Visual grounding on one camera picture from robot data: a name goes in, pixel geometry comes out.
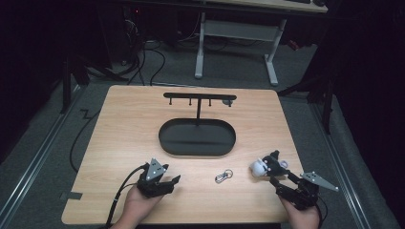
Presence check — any metal floor rail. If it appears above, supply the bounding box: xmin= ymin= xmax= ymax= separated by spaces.
xmin=309 ymin=102 xmax=373 ymax=229
xmin=0 ymin=85 xmax=84 ymax=223

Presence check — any grey tape piece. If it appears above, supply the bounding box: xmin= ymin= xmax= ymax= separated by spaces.
xmin=59 ymin=191 xmax=83 ymax=201

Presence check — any person's right hand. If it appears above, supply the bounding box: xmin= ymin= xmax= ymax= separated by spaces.
xmin=279 ymin=196 xmax=321 ymax=229

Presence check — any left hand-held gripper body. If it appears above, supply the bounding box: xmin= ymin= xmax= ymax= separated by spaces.
xmin=137 ymin=157 xmax=175 ymax=198

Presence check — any right hand-held gripper cable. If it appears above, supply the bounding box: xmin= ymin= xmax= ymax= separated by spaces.
xmin=314 ymin=195 xmax=329 ymax=228

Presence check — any desk with white legs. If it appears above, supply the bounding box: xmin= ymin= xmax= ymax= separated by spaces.
xmin=194 ymin=0 xmax=329 ymax=87

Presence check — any left hand-held gripper cable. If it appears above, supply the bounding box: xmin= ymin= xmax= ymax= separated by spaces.
xmin=104 ymin=162 xmax=151 ymax=228

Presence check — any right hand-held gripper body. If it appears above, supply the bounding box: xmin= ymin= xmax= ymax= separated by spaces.
xmin=275 ymin=171 xmax=340 ymax=211

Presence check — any black computer tower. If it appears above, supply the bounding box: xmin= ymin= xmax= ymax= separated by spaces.
xmin=122 ymin=6 xmax=145 ymax=65

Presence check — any bundle of black cables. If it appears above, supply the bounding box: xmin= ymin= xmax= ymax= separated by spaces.
xmin=126 ymin=39 xmax=167 ymax=87

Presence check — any silver metal carabiner key ring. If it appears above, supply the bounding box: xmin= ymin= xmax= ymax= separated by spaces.
xmin=214 ymin=169 xmax=234 ymax=184

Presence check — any black metal stand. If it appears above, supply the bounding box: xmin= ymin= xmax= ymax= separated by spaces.
xmin=276 ymin=71 xmax=336 ymax=135
xmin=59 ymin=53 xmax=128 ymax=115

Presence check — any black key rack with tray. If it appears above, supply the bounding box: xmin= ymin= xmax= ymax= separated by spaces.
xmin=158 ymin=92 xmax=238 ymax=157

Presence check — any person's left hand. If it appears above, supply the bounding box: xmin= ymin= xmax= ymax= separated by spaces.
xmin=122 ymin=185 xmax=164 ymax=227

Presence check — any hand-held gripper cable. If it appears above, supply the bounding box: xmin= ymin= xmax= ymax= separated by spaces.
xmin=104 ymin=162 xmax=151 ymax=228
xmin=314 ymin=195 xmax=329 ymax=228

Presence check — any white and black plush keychain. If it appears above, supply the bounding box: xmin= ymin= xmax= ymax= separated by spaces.
xmin=249 ymin=150 xmax=290 ymax=177

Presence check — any black cable on floor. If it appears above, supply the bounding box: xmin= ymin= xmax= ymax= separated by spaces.
xmin=69 ymin=108 xmax=101 ymax=175

